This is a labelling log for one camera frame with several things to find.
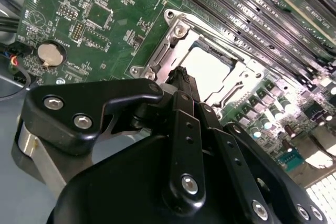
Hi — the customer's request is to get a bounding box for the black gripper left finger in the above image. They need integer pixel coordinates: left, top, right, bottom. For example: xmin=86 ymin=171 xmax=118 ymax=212
xmin=12 ymin=66 xmax=208 ymax=214

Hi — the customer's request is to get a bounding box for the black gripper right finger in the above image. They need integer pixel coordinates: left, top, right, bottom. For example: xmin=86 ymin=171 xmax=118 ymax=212
xmin=183 ymin=73 xmax=329 ymax=224

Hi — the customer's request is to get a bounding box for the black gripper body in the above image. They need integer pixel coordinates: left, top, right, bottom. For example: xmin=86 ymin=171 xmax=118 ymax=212
xmin=46 ymin=134 xmax=249 ymax=224

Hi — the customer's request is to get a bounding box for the metal socket cover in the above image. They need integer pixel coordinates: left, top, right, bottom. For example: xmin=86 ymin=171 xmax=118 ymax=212
xmin=146 ymin=16 xmax=266 ymax=109

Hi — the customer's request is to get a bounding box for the silver CPU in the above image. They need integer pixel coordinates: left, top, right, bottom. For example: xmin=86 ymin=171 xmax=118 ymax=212
xmin=181 ymin=47 xmax=238 ymax=98

